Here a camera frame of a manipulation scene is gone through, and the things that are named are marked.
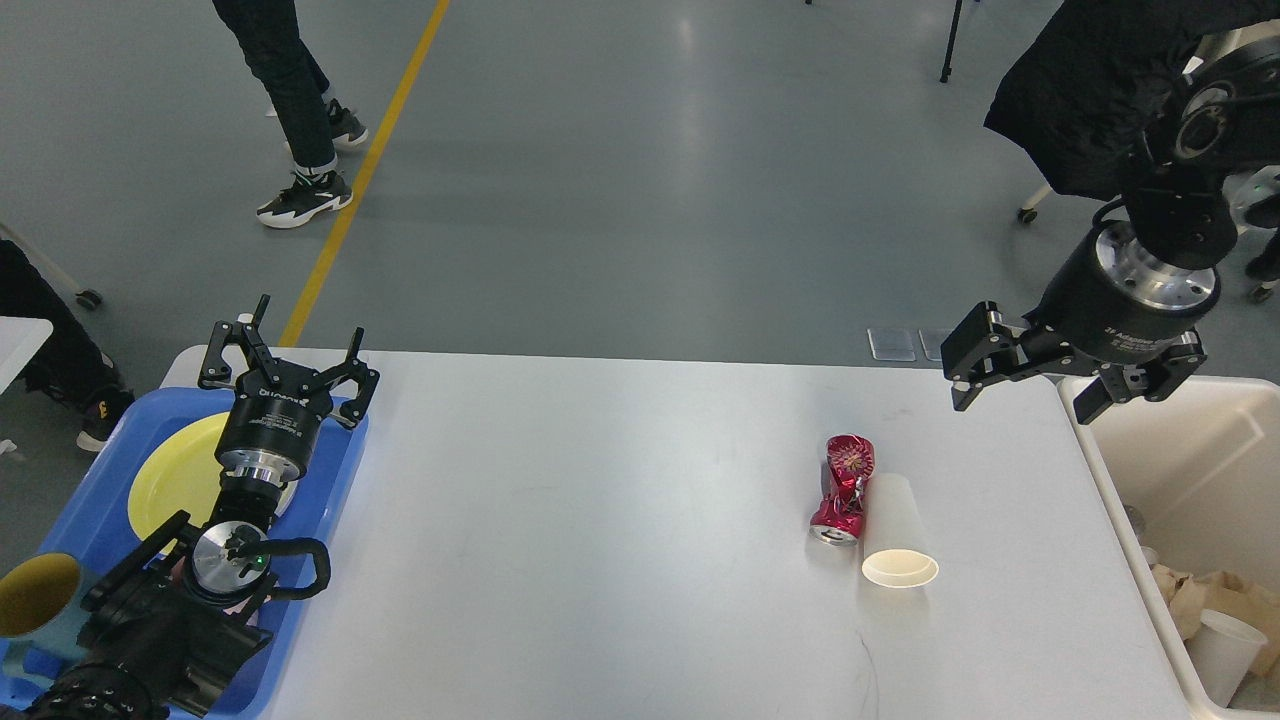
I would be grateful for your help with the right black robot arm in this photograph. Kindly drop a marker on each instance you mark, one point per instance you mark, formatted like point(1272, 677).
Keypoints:
point(1223, 123)

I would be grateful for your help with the brown paper bag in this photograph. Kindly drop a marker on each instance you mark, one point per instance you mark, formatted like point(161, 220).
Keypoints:
point(1252, 603)

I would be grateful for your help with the grey office chair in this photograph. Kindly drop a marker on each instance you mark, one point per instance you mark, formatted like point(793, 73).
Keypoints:
point(84, 296)

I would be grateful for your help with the floor plate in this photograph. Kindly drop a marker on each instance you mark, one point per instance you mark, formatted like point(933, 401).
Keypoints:
point(891, 345)
point(932, 340)

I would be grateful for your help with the red snack wrapper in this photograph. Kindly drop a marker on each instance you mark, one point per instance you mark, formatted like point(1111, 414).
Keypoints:
point(840, 516)

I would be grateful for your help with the brown paper ball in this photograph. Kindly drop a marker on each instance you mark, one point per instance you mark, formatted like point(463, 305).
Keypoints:
point(1186, 596)

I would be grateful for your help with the person in black clothes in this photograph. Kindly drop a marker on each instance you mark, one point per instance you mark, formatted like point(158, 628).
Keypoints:
point(69, 368)

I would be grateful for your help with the black jacket on chair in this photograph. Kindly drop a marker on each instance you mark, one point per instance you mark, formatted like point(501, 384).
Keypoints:
point(1095, 77)

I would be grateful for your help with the teal mug yellow inside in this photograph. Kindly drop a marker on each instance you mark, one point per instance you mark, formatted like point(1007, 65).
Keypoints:
point(42, 616)

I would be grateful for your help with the left floor plate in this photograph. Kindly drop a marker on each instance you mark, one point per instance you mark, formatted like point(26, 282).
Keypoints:
point(891, 345)

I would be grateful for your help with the pale green plate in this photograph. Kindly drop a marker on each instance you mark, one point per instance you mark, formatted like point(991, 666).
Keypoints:
point(292, 495)

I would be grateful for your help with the white paper cup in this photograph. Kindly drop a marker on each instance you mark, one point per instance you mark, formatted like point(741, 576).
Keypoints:
point(1222, 651)
point(895, 551)

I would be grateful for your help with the white side table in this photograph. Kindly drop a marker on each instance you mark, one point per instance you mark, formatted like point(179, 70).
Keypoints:
point(21, 338)

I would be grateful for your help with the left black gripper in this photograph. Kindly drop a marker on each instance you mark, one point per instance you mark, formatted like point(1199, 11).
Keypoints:
point(275, 430)

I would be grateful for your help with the yellow plastic plate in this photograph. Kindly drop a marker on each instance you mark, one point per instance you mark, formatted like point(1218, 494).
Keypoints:
point(180, 474)

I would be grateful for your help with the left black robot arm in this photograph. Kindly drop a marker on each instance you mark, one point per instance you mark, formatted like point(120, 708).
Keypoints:
point(175, 620)

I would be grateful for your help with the black stand leg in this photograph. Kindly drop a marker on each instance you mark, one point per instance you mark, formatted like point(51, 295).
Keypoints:
point(947, 66)

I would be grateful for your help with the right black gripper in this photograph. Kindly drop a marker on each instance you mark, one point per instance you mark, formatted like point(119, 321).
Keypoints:
point(1114, 301)

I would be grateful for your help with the white plastic bin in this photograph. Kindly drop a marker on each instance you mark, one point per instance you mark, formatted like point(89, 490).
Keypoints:
point(1194, 478)

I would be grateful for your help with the right floor plate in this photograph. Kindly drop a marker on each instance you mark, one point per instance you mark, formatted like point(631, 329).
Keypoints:
point(932, 340)

